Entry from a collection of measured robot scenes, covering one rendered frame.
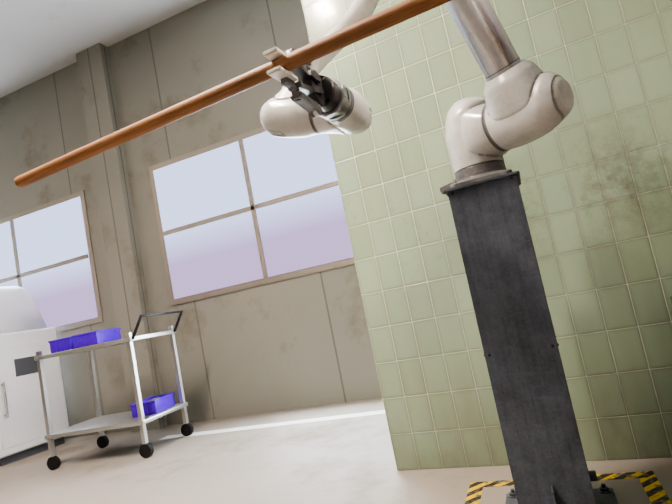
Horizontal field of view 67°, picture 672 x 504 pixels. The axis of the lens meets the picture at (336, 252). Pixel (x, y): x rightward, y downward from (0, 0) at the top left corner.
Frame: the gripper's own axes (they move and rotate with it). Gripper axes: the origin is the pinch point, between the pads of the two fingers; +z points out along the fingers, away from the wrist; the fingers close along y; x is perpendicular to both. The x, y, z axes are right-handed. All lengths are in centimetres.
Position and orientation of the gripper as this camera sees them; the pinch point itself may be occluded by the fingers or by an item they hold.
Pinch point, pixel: (280, 66)
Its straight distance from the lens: 104.0
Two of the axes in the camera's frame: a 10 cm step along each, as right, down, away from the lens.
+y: 2.0, 9.8, -1.0
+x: -8.9, 2.2, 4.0
